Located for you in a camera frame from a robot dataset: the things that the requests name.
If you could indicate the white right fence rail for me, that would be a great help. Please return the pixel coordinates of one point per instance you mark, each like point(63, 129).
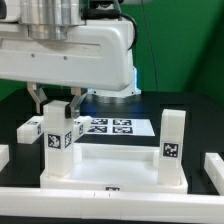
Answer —
point(214, 166)

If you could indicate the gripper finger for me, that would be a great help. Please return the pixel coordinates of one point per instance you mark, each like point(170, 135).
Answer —
point(37, 93)
point(72, 110)

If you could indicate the white desk top tray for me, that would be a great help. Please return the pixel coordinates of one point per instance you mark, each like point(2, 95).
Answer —
point(122, 168)

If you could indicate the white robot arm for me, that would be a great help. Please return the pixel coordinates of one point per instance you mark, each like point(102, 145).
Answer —
point(51, 20)

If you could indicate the white left fence block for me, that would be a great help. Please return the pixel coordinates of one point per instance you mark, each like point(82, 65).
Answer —
point(4, 156)

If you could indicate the white fence rail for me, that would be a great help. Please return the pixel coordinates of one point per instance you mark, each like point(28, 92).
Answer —
point(214, 166)
point(112, 205)

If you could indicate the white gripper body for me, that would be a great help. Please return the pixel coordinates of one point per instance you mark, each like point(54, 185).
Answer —
point(95, 55)

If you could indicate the white front fence rail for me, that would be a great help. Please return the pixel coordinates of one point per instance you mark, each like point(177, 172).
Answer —
point(112, 205)

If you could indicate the fiducial marker sheet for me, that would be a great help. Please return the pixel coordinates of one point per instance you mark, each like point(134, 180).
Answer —
point(121, 126)

